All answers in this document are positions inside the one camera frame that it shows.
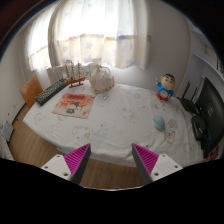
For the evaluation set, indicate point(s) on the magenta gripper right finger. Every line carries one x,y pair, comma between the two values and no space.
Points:
151,166

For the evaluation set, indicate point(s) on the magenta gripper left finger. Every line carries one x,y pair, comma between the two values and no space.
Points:
70,167

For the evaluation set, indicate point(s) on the white patterned tablecloth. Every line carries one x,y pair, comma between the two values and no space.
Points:
119,118

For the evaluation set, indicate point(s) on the black wifi router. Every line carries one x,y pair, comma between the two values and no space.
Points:
189,105

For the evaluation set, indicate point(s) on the black keyboard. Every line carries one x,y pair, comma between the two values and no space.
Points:
51,91

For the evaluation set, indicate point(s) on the cartoon boy figurine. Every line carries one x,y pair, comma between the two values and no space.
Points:
166,84

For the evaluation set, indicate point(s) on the wooden model sailing ship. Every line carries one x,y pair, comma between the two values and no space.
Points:
76,75

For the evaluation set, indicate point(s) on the orange wooden chair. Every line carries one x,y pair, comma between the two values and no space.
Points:
30,90

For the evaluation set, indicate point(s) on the white radiator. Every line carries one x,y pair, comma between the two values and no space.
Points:
58,72

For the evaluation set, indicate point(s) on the white sheer curtain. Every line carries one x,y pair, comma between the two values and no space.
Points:
112,32

